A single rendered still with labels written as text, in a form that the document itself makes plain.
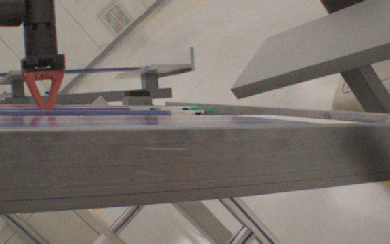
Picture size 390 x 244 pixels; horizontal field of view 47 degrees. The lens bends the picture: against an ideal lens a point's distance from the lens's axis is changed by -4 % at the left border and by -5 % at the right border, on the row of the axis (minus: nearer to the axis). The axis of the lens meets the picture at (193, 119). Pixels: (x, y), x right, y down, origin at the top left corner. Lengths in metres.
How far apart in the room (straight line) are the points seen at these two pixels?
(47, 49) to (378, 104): 0.81
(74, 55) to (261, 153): 8.24
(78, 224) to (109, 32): 7.09
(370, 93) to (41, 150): 0.99
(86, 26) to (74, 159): 8.37
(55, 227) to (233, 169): 1.52
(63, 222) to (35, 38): 1.17
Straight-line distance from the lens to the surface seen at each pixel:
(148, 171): 0.37
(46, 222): 1.88
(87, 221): 1.91
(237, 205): 1.26
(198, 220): 1.47
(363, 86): 1.22
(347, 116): 0.59
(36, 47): 0.82
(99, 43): 8.73
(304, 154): 0.45
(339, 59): 1.06
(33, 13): 0.82
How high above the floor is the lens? 1.03
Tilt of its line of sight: 20 degrees down
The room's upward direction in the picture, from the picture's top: 41 degrees counter-clockwise
